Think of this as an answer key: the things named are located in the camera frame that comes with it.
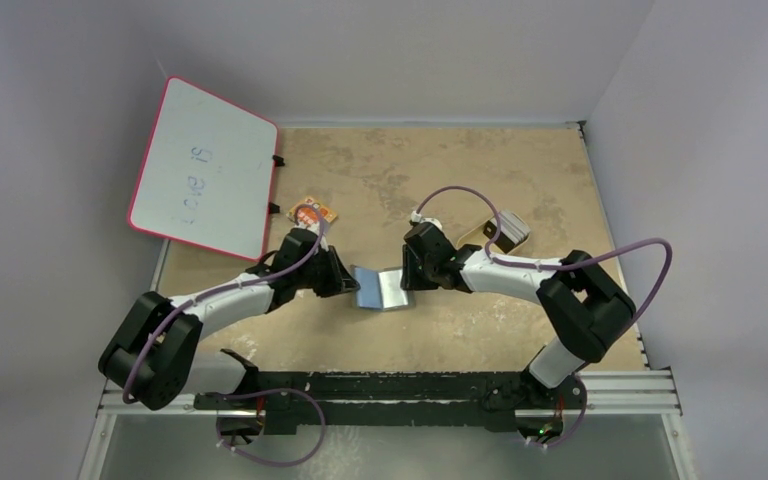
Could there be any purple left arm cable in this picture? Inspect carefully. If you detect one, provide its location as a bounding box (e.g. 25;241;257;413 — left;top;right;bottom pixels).
122;205;327;405

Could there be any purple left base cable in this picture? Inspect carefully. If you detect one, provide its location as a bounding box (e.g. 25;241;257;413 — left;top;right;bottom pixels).
215;388;329;470

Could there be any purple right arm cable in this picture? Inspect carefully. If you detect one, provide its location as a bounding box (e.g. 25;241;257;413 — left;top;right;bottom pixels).
417;186;674;372

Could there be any orange circuit board card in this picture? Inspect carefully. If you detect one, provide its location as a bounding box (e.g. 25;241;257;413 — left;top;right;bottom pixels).
286;196;338;226

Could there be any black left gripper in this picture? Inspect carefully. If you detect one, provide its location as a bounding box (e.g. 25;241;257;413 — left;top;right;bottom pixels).
295;246;359;299

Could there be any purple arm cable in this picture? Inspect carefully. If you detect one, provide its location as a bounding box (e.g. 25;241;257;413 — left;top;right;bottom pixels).
122;205;327;405
417;186;674;372

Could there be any pink framed whiteboard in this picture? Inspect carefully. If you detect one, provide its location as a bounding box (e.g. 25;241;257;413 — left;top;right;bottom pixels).
127;77;279;260

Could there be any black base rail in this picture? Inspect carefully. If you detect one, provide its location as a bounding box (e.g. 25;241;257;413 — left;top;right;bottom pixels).
193;364;586;441

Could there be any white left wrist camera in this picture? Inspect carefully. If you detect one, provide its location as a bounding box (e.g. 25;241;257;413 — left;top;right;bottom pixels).
294;221;330;239

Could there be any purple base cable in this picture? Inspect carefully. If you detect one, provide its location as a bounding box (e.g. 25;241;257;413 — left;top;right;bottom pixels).
524;377;589;452
215;388;329;470

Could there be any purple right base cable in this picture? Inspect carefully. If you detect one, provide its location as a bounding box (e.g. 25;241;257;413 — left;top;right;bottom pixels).
524;377;589;452

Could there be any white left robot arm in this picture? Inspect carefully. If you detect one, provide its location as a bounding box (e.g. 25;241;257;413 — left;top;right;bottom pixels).
98;227;360;410

